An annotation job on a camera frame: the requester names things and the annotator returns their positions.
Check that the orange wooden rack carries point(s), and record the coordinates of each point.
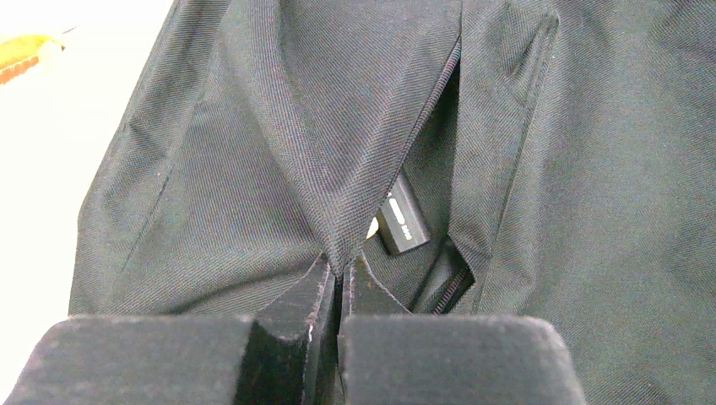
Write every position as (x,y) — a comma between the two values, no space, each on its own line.
(23,52)

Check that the black pink highlighter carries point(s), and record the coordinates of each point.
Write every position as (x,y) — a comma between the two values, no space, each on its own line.
(401,223)

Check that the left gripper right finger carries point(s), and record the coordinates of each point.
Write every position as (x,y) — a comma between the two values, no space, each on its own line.
(390,356)

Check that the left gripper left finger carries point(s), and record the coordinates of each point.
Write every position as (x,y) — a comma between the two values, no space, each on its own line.
(285,354)

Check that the peach yellow highlighter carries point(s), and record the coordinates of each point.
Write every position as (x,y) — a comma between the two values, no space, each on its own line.
(373,228)

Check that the black backpack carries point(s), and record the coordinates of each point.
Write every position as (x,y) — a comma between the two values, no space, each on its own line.
(565,149)

